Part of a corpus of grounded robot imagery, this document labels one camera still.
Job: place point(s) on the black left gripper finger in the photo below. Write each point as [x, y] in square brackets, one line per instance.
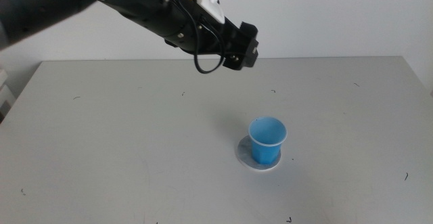
[253, 53]
[249, 30]

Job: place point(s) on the blue plastic cup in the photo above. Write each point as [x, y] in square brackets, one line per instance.
[265, 153]

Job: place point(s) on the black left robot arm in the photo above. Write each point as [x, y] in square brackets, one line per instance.
[50, 4]

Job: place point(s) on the grey round cup mat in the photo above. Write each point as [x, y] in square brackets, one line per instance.
[243, 153]

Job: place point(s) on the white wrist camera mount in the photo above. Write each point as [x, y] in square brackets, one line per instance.
[209, 4]

